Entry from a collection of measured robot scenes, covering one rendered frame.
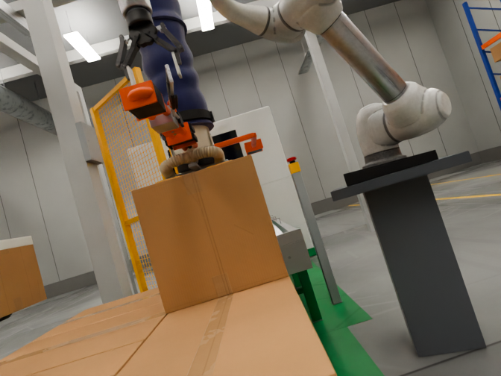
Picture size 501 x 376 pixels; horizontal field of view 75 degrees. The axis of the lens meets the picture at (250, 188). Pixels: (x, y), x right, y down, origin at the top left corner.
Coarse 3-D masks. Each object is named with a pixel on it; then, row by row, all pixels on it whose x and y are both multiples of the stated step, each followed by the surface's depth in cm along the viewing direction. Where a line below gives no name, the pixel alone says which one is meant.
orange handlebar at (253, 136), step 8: (136, 88) 69; (144, 88) 69; (128, 96) 69; (136, 96) 69; (144, 96) 69; (168, 112) 83; (184, 128) 101; (168, 136) 100; (248, 136) 138; (216, 144) 137; (224, 144) 137; (232, 144) 139
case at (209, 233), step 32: (160, 192) 103; (192, 192) 102; (224, 192) 102; (256, 192) 102; (160, 224) 102; (192, 224) 102; (224, 224) 102; (256, 224) 102; (160, 256) 101; (192, 256) 101; (224, 256) 101; (256, 256) 101; (160, 288) 101; (192, 288) 101; (224, 288) 100
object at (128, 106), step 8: (128, 88) 70; (152, 88) 70; (152, 96) 70; (160, 96) 76; (128, 104) 70; (136, 104) 70; (144, 104) 70; (152, 104) 71; (160, 104) 73; (136, 112) 72; (144, 112) 74; (152, 112) 75; (160, 112) 77
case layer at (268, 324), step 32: (256, 288) 98; (288, 288) 87; (96, 320) 124; (128, 320) 108; (160, 320) 95; (192, 320) 85; (224, 320) 77; (256, 320) 70; (288, 320) 64; (32, 352) 104; (64, 352) 92; (96, 352) 82; (128, 352) 75; (160, 352) 68; (192, 352) 63; (224, 352) 58; (256, 352) 54; (288, 352) 51; (320, 352) 48
